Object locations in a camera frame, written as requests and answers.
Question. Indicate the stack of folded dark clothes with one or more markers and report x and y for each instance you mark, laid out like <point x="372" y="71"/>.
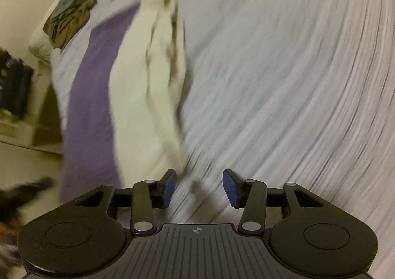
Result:
<point x="14" y="87"/>

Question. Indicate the brown garment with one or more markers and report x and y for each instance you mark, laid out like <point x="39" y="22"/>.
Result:
<point x="69" y="27"/>

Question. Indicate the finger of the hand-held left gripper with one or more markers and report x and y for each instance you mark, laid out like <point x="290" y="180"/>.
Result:
<point x="38" y="185"/>

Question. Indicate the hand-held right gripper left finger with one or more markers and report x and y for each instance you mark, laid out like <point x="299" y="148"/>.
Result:
<point x="168" y="188"/>

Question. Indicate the cream garment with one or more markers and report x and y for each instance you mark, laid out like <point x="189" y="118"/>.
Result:
<point x="135" y="96"/>

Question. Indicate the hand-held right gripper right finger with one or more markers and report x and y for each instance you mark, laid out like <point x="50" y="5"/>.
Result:
<point x="233" y="188"/>

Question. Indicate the white dressing table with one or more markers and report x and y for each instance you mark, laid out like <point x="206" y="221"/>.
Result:
<point x="34" y="133"/>

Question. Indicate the purple knit cardigan cream trim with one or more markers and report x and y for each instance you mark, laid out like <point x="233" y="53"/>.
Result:
<point x="89" y="96"/>

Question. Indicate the bed with striped grey sheet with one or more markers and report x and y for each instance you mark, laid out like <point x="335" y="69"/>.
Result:
<point x="277" y="81"/>

